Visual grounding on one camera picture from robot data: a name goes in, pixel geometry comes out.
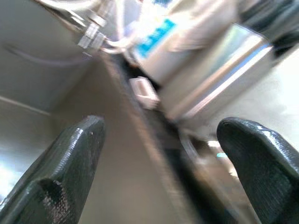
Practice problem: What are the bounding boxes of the small white plastic clip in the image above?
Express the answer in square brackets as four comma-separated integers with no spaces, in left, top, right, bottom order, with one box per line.
[129,76,161,110]

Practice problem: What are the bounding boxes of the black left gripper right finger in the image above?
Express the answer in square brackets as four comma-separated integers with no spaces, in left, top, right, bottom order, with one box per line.
[216,116,299,224]

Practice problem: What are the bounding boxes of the looped white hose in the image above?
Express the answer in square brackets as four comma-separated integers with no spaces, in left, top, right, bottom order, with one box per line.
[99,23,145,56]

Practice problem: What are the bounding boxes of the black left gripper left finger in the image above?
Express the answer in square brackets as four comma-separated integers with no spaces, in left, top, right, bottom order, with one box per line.
[0,115,106,224]

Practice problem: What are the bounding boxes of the white washing machine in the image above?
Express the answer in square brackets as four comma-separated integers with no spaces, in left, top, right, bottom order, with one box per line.
[184,44,299,150]

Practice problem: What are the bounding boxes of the stainless steel sink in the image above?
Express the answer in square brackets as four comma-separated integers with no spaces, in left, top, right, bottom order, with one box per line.
[0,0,201,224]

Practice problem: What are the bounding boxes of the stainless steel knife block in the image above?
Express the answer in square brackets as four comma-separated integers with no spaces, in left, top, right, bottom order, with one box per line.
[149,22,276,122]

